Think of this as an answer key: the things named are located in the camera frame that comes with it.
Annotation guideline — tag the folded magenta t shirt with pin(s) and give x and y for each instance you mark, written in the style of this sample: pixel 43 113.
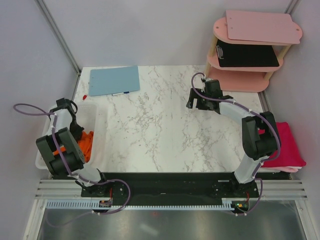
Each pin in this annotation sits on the folded magenta t shirt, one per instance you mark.
pixel 289 152

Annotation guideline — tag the white slotted cable duct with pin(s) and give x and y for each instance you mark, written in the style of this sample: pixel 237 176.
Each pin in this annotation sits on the white slotted cable duct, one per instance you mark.
pixel 87 204

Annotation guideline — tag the orange t shirt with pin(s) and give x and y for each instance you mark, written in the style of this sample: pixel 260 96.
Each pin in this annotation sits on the orange t shirt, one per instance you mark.
pixel 86 144

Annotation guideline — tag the black clipboard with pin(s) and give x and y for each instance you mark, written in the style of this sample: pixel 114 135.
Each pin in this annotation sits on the black clipboard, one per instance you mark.
pixel 245 55

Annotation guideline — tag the folded light pink t shirt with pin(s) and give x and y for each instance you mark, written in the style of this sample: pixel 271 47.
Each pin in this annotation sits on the folded light pink t shirt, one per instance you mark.
pixel 286 169

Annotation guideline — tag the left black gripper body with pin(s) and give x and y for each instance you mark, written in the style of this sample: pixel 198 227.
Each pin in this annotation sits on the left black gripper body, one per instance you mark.
pixel 74 126

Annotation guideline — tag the blue clipboard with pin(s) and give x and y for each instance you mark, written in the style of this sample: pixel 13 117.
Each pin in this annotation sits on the blue clipboard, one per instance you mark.
pixel 109 81

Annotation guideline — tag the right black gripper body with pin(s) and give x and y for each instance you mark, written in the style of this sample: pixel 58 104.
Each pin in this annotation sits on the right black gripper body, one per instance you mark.
pixel 203 92

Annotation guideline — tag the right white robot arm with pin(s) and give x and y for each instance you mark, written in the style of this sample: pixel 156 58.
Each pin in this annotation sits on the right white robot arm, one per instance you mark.
pixel 260 136

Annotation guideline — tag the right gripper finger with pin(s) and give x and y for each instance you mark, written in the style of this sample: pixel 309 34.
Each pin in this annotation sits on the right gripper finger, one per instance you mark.
pixel 191 99
pixel 204 104

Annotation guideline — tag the pink clipboard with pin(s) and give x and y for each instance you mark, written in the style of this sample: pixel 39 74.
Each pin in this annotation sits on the pink clipboard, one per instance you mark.
pixel 261 27

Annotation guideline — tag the pink three-tier shelf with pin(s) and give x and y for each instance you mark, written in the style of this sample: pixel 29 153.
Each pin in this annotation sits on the pink three-tier shelf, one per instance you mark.
pixel 251 79

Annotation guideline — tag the white plastic basket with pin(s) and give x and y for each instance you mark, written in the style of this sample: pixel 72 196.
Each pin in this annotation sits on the white plastic basket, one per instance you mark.
pixel 80 119

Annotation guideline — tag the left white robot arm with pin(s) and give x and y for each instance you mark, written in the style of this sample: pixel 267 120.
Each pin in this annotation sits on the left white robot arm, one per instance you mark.
pixel 76 167

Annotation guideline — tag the blue white marker pen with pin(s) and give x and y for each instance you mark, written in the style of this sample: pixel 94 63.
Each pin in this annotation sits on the blue white marker pen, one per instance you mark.
pixel 120 93

